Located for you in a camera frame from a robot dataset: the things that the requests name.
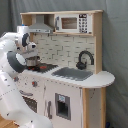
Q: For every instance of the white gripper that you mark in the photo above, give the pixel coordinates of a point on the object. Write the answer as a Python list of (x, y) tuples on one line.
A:
[(30, 50)]

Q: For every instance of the small metal pot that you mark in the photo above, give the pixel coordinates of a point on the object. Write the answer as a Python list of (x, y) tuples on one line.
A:
[(33, 61)]

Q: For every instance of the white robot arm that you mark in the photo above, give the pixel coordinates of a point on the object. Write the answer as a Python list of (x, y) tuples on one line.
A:
[(15, 47)]

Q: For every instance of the wooden toy kitchen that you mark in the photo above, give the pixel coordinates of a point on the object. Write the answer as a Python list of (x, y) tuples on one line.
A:
[(73, 50)]

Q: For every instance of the black toy stovetop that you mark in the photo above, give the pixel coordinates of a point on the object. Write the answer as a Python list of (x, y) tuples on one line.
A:
[(41, 67)]

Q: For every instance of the grey toy range hood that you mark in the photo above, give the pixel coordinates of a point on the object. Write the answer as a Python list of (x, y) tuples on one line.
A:
[(40, 25)]

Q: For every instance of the red right oven knob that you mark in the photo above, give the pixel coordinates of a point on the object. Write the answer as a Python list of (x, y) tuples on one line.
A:
[(34, 84)]

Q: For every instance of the grey toy sink basin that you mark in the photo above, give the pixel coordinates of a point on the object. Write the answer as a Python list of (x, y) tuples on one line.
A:
[(73, 74)]

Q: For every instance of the toy oven door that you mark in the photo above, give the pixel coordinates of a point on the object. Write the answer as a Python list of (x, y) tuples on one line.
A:
[(30, 101)]

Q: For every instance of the toy microwave oven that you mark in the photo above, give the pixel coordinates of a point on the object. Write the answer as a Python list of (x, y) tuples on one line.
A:
[(73, 23)]

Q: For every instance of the grey toy ice dispenser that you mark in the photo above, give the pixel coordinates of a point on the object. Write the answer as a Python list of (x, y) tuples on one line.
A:
[(63, 108)]

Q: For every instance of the grey cabinet door handle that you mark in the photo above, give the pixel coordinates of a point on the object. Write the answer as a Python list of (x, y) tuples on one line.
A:
[(49, 110)]

